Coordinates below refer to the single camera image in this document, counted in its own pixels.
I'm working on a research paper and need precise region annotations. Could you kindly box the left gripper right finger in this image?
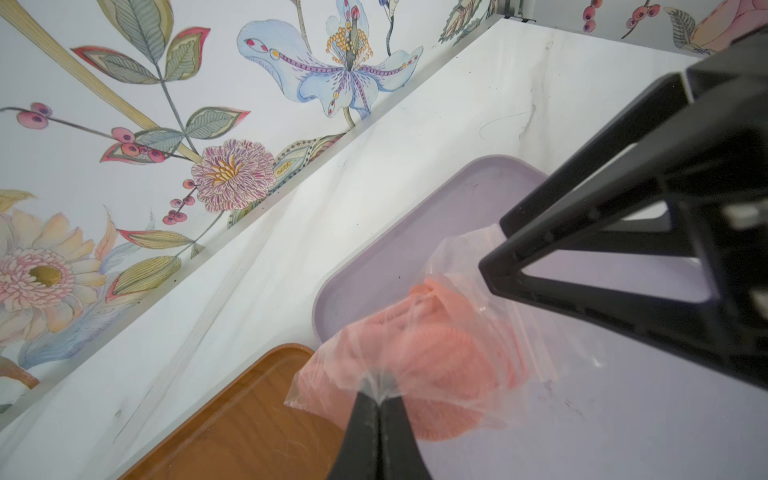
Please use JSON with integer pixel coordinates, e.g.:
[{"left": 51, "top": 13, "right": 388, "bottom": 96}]
[{"left": 377, "top": 397, "right": 432, "bottom": 480}]

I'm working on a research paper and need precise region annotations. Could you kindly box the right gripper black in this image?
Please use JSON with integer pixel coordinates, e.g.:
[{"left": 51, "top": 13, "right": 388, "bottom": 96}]
[{"left": 479, "top": 27, "right": 767, "bottom": 388}]

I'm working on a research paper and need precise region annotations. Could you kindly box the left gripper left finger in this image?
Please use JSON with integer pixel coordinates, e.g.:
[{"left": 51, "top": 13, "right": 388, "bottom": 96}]
[{"left": 326, "top": 392, "right": 380, "bottom": 480}]

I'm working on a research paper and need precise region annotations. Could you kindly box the bag of pink cookies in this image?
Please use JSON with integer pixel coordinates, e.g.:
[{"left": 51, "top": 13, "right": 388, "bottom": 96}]
[{"left": 285, "top": 225, "right": 603, "bottom": 442}]

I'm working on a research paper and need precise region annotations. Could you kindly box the brown wooden tray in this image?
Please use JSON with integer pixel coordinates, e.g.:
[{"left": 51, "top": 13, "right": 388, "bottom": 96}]
[{"left": 123, "top": 343, "right": 344, "bottom": 479}]

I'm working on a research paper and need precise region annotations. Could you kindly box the lilac plastic tray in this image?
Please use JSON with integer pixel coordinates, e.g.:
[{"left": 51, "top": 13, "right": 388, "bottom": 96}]
[{"left": 313, "top": 155, "right": 767, "bottom": 479}]

